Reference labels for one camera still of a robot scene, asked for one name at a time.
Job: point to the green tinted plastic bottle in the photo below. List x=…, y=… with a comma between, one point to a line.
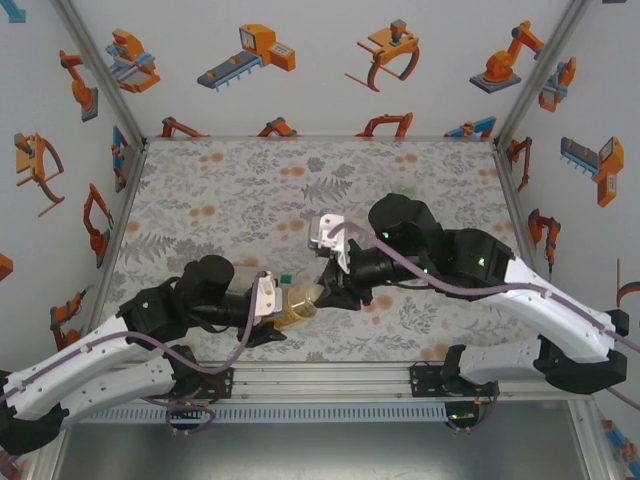
x=406, y=190

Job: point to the clear plastic bottle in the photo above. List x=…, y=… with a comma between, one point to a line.
x=245, y=282

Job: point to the orange tea bottle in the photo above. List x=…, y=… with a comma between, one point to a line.
x=300, y=305

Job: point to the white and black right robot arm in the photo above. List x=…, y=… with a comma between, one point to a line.
x=560, y=310

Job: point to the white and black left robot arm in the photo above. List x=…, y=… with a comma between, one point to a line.
x=65, y=365

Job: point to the floral table mat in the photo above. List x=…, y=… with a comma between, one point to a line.
x=225, y=175

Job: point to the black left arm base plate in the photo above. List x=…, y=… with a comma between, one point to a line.
x=222, y=382

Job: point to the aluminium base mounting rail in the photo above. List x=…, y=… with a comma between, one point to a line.
x=320, y=382

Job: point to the aluminium frame rail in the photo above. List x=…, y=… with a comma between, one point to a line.
x=123, y=215
x=516, y=225
x=320, y=138

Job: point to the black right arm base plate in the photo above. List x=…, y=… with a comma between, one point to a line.
x=422, y=385

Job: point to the aluminium frame post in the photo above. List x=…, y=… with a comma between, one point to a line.
x=592, y=440
x=101, y=65
x=544, y=65

